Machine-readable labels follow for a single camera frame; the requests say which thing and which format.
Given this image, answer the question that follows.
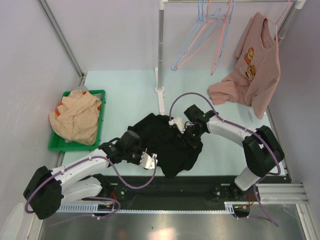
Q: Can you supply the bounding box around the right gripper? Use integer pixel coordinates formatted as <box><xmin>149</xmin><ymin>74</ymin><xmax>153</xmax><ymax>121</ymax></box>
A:
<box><xmin>178</xmin><ymin>124</ymin><xmax>205</xmax><ymax>150</ymax></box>

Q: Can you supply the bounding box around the black t-shirt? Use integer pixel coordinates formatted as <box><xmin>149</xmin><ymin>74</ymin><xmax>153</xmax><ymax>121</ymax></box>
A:
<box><xmin>127</xmin><ymin>113</ymin><xmax>203</xmax><ymax>178</ymax></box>

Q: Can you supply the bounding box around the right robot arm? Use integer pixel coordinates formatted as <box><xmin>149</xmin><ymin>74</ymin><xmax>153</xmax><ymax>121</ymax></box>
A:
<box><xmin>182</xmin><ymin>104</ymin><xmax>285</xmax><ymax>201</ymax></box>

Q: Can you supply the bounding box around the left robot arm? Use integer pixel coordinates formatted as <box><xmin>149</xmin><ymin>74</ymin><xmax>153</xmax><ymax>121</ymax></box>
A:
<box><xmin>23</xmin><ymin>130</ymin><xmax>155</xmax><ymax>220</ymax></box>

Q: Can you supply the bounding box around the pink mario t-shirt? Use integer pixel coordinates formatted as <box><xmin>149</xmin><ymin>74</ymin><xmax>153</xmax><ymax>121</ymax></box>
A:
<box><xmin>207</xmin><ymin>12</ymin><xmax>281</xmax><ymax>120</ymax></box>

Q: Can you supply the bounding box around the pink hanger holding shirt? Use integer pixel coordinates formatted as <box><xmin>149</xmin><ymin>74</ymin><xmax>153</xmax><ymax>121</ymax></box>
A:
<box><xmin>266</xmin><ymin>0</ymin><xmax>291</xmax><ymax>43</ymax></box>

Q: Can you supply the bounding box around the beige garment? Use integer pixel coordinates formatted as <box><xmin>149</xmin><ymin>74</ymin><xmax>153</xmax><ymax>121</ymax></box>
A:
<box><xmin>48</xmin><ymin>106</ymin><xmax>100</xmax><ymax>146</ymax></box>

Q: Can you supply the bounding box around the green plastic bin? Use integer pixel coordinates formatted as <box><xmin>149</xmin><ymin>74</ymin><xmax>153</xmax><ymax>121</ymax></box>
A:
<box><xmin>48</xmin><ymin>89</ymin><xmax>106</xmax><ymax>152</ymax></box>

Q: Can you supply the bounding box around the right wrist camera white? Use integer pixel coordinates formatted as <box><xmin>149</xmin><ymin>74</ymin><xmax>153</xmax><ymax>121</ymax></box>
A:
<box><xmin>168</xmin><ymin>117</ymin><xmax>186</xmax><ymax>134</ymax></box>

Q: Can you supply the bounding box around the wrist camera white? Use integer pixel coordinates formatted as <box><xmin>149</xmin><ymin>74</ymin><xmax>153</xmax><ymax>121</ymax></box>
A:
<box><xmin>138</xmin><ymin>151</ymin><xmax>158</xmax><ymax>170</ymax></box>
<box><xmin>168</xmin><ymin>117</ymin><xmax>186</xmax><ymax>134</ymax></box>

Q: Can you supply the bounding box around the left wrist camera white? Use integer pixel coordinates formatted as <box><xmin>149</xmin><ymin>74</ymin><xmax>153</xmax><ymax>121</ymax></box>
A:
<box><xmin>138</xmin><ymin>151</ymin><xmax>158</xmax><ymax>170</ymax></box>

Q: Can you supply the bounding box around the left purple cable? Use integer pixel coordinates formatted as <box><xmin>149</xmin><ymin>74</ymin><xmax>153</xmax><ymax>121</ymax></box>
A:
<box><xmin>24</xmin><ymin>153</ymin><xmax>160</xmax><ymax>223</ymax></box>

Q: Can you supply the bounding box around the purple cable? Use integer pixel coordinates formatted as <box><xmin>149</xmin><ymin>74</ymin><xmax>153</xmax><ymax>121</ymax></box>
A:
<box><xmin>168</xmin><ymin>92</ymin><xmax>283</xmax><ymax>227</ymax></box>
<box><xmin>24</xmin><ymin>153</ymin><xmax>160</xmax><ymax>223</ymax></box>

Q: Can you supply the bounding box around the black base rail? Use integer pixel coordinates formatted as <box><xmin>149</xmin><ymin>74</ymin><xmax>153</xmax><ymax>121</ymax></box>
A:
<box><xmin>101</xmin><ymin>175</ymin><xmax>256</xmax><ymax>211</ymax></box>

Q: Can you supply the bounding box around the pink wire hanger left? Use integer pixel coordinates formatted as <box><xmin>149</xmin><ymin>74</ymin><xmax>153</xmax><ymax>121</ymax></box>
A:
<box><xmin>170</xmin><ymin>0</ymin><xmax>236</xmax><ymax>75</ymax></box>

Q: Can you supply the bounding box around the pink wire hanger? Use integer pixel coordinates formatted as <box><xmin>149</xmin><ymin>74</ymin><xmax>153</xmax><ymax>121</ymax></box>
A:
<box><xmin>170</xmin><ymin>0</ymin><xmax>236</xmax><ymax>75</ymax></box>
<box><xmin>210</xmin><ymin>0</ymin><xmax>235</xmax><ymax>76</ymax></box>

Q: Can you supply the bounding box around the clothes rack metal frame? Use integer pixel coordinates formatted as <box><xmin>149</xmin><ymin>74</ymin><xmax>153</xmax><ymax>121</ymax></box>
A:
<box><xmin>154</xmin><ymin>0</ymin><xmax>306</xmax><ymax>115</ymax></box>

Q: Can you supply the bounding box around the white cable duct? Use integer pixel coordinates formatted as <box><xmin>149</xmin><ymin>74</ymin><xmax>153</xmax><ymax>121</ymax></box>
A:
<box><xmin>57</xmin><ymin>202</ymin><xmax>235</xmax><ymax>215</ymax></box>

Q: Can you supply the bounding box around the blue wire hanger middle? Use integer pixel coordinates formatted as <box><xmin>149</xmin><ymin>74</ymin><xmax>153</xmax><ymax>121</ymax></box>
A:
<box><xmin>216</xmin><ymin>0</ymin><xmax>236</xmax><ymax>65</ymax></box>

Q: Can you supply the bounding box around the blue wire hanger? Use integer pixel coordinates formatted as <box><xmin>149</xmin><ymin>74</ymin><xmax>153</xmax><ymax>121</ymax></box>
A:
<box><xmin>216</xmin><ymin>0</ymin><xmax>236</xmax><ymax>65</ymax></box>
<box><xmin>170</xmin><ymin>0</ymin><xmax>225</xmax><ymax>71</ymax></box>

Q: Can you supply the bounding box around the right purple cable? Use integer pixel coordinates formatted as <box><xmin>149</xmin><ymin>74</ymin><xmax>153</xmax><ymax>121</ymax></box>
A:
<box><xmin>168</xmin><ymin>92</ymin><xmax>283</xmax><ymax>227</ymax></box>

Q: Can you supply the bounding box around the blue wire hanger left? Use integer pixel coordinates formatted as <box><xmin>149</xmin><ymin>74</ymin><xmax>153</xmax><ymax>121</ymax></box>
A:
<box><xmin>170</xmin><ymin>0</ymin><xmax>225</xmax><ymax>71</ymax></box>

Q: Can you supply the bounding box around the pink wire hanger middle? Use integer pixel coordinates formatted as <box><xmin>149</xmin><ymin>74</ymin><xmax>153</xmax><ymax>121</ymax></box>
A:
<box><xmin>210</xmin><ymin>0</ymin><xmax>235</xmax><ymax>76</ymax></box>

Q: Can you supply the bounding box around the aluminium corner post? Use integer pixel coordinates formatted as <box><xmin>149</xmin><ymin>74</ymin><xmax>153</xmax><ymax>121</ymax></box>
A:
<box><xmin>36</xmin><ymin>0</ymin><xmax>85</xmax><ymax>85</ymax></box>

